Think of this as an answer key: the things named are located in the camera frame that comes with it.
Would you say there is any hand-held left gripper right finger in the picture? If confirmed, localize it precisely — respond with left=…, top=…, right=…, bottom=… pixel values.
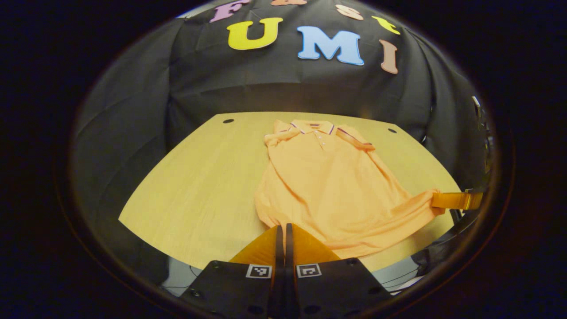
left=285, top=223, right=393, bottom=319

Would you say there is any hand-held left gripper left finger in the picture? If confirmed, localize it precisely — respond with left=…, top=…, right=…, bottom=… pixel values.
left=179, top=224, right=285, bottom=319

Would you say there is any orange T-shirt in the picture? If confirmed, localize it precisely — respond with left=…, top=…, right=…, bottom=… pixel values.
left=254, top=119, right=446, bottom=260

